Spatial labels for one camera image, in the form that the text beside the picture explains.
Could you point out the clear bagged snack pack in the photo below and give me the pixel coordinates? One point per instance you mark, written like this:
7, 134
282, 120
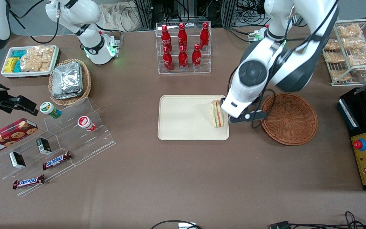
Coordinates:
354, 43
349, 31
334, 57
331, 44
361, 58
340, 75

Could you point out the round brown wicker basket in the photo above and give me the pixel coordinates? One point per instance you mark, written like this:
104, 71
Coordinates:
288, 121

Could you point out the yellow snack pack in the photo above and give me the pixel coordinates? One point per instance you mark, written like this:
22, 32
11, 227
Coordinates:
10, 65

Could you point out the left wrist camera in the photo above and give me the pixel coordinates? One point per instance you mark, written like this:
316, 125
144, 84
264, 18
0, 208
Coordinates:
253, 115

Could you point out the green lidded cup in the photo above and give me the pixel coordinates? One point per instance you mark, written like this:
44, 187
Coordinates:
49, 109

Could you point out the clear bag of crackers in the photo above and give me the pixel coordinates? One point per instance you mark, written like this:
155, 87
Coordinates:
37, 58

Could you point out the red tartan cookie box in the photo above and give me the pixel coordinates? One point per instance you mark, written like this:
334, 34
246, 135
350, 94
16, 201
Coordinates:
8, 136

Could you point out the triangle sandwich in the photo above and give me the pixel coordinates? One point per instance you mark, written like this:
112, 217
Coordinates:
216, 116

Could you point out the red cola bottle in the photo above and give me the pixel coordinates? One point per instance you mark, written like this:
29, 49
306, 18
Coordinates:
183, 59
182, 36
167, 61
165, 38
204, 36
196, 58

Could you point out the clear acrylic bottle rack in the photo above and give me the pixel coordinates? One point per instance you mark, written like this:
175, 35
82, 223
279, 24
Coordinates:
187, 71

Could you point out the stack of foil packs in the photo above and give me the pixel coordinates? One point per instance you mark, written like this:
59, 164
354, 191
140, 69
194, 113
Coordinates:
67, 79

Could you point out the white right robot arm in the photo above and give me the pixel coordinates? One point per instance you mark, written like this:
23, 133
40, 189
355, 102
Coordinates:
75, 12

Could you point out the oval brown wicker basket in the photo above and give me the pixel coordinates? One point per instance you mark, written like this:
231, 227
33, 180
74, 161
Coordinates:
86, 86

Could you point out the silver sealing bar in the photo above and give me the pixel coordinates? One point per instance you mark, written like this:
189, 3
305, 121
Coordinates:
348, 114

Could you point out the beige cloth bag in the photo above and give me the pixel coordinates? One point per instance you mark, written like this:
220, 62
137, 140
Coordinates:
116, 16

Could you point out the clear acrylic stepped display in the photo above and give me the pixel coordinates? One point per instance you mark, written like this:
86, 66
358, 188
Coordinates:
84, 143

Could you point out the small black box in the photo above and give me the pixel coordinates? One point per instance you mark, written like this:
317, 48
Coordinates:
44, 145
17, 160

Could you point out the red emergency stop button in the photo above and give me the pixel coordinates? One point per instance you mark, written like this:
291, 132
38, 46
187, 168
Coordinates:
358, 144

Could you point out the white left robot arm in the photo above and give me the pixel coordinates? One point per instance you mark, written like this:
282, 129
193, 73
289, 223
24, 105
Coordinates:
297, 70

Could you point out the red lidded cup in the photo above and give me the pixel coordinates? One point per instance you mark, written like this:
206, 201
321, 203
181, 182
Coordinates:
85, 122

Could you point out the Snickers chocolate bar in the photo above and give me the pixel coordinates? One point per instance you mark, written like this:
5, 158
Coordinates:
57, 160
29, 182

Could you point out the small white device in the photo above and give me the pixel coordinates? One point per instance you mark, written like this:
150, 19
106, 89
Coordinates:
186, 226

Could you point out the teal snack pack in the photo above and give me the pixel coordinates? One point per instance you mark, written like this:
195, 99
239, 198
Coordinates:
17, 67
19, 53

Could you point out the white rectangular snack tray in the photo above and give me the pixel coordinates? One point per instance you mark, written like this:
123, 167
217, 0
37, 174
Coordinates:
30, 75

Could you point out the cream plastic tray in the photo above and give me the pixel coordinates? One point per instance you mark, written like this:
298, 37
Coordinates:
186, 117

